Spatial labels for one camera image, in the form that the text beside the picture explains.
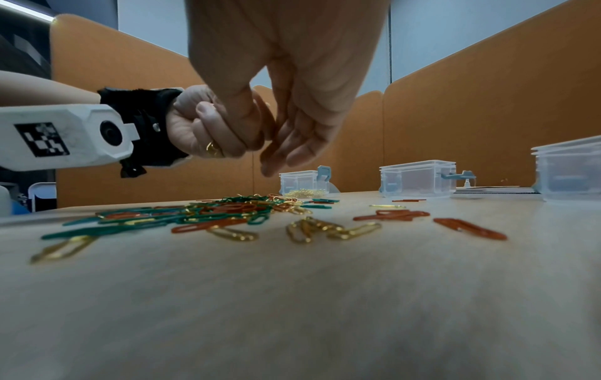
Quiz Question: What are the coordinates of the person's left hand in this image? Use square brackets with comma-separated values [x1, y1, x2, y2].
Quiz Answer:
[165, 84, 279, 160]

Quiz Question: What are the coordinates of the person's right hand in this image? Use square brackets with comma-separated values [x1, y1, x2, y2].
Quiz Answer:
[185, 0, 393, 178]

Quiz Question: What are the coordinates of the pile of colored paper clips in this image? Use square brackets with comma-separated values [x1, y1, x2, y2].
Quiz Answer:
[30, 192, 508, 265]

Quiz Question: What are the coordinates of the transparent box with blue latches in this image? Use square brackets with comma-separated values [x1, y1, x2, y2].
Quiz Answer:
[530, 135, 601, 203]
[378, 159, 478, 200]
[279, 165, 341, 198]

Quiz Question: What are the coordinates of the blue patterned desk mat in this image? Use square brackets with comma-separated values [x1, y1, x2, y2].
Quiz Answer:
[452, 185, 541, 195]

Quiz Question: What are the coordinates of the black left wrist strap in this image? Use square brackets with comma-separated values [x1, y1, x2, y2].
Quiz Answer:
[97, 86, 191, 178]

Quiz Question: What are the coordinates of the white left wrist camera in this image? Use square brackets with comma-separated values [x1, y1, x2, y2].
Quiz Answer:
[0, 103, 140, 173]

